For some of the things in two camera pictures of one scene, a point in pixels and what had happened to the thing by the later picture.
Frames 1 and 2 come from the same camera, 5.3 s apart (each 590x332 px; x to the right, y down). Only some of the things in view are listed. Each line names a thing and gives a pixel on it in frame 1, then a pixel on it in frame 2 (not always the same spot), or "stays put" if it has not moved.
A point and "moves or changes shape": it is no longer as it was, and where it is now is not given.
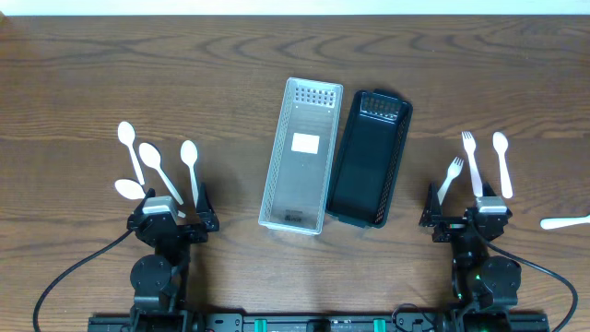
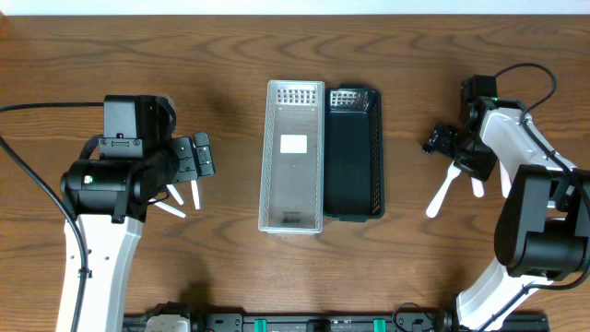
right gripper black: (456, 222) to (473, 163)
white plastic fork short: (454, 170) stays put
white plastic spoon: (501, 143) stays put
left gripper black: (185, 229) to (185, 161)
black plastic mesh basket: (367, 158) moves or changes shape
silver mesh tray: (296, 183) moves or changes shape
